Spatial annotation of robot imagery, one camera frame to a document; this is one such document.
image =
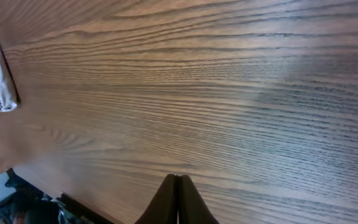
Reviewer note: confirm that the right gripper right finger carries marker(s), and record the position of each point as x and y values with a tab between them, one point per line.
191	206

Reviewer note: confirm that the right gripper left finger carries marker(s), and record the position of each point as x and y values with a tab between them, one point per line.
163	208

